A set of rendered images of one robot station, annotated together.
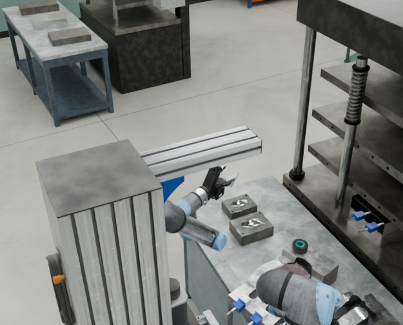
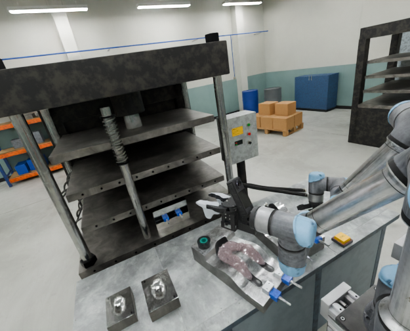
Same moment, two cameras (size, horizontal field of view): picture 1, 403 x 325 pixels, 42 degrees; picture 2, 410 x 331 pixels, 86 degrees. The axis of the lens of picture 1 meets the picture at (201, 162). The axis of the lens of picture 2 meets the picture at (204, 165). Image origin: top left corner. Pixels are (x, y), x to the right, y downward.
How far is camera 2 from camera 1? 2.12 m
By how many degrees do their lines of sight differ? 76
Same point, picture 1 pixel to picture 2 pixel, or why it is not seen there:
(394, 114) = (149, 132)
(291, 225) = (157, 263)
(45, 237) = not seen: outside the picture
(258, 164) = not seen: outside the picture
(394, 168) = (173, 161)
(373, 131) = not seen: hidden behind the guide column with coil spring
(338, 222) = (159, 236)
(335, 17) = (63, 80)
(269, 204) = (121, 282)
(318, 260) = (217, 233)
